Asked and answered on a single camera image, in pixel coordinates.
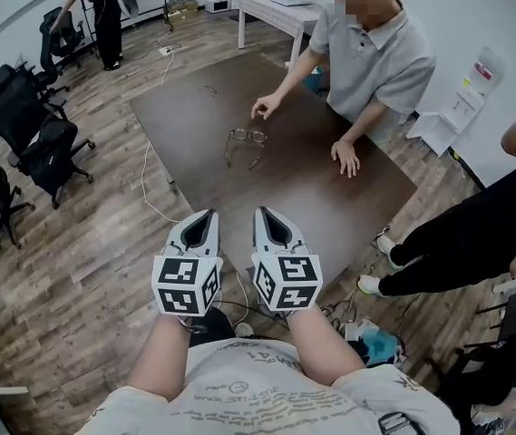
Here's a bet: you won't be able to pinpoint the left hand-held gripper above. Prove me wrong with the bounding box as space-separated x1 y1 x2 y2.
150 208 226 319

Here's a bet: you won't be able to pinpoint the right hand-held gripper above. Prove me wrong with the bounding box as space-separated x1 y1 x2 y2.
249 205 324 313

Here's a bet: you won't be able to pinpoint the dark-framed eyeglasses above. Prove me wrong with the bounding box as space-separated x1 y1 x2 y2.
225 127 268 171

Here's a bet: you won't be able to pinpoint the person's left forearm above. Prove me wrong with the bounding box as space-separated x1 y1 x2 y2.
125 314 191 401

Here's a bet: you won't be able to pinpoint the person's right forearm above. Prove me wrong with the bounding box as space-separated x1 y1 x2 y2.
288 305 367 387

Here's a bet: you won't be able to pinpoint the white bag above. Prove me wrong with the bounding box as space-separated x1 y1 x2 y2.
343 317 406 371

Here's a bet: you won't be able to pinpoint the blue crumpled cloth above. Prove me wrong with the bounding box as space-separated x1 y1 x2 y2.
359 328 399 357

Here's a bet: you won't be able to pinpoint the person's white printed t-shirt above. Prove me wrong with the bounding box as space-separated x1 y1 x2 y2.
75 337 461 435

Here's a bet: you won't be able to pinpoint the white table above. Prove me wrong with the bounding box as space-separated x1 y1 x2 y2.
237 0 331 63

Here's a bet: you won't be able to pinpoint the flat cardboard boxes stack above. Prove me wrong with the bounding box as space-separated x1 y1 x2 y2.
166 0 200 21

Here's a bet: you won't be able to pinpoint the white water dispenser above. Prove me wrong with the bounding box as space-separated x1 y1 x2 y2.
406 45 508 158

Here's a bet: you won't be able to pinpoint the grey chest strap buckle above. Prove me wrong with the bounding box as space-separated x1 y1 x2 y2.
377 411 415 435

